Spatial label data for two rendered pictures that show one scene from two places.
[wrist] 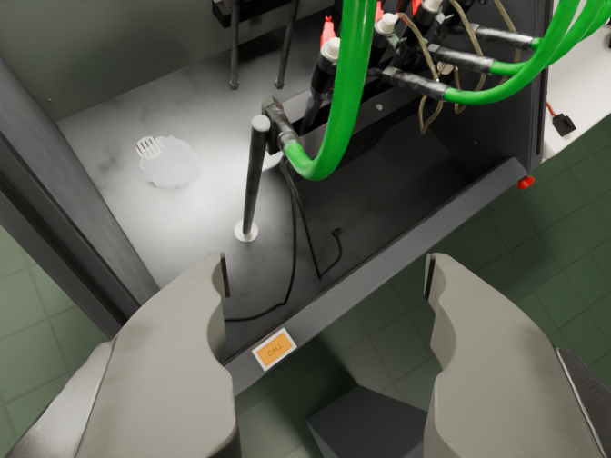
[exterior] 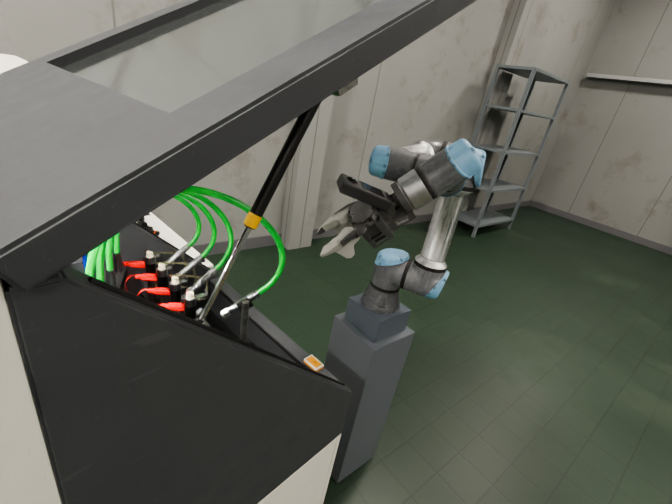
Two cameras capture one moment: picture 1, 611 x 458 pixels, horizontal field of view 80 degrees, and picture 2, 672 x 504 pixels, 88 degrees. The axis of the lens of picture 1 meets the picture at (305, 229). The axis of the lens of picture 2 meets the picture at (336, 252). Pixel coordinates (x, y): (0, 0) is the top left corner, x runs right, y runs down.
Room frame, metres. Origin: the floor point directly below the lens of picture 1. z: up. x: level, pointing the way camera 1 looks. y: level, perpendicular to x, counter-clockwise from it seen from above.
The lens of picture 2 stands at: (-0.21, 0.65, 1.64)
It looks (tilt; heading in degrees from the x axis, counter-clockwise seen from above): 25 degrees down; 288
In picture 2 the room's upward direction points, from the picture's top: 11 degrees clockwise
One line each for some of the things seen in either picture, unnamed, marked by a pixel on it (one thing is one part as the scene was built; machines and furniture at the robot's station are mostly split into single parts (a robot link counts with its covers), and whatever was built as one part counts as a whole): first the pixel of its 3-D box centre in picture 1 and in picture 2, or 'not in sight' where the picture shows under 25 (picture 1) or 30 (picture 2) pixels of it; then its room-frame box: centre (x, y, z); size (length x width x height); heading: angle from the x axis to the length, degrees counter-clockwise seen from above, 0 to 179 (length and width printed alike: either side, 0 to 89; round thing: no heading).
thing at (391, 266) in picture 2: not in sight; (391, 267); (-0.06, -0.56, 1.07); 0.13 x 0.12 x 0.14; 179
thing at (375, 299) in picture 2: not in sight; (382, 292); (-0.05, -0.56, 0.95); 0.15 x 0.15 x 0.10
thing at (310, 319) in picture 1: (374, 266); (263, 343); (0.22, -0.13, 0.87); 0.62 x 0.04 x 0.16; 158
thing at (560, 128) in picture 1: (550, 104); not in sight; (0.62, -0.23, 0.99); 0.12 x 0.02 x 0.02; 60
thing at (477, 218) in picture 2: not in sight; (504, 157); (-0.62, -5.25, 1.12); 1.17 x 0.52 x 2.25; 61
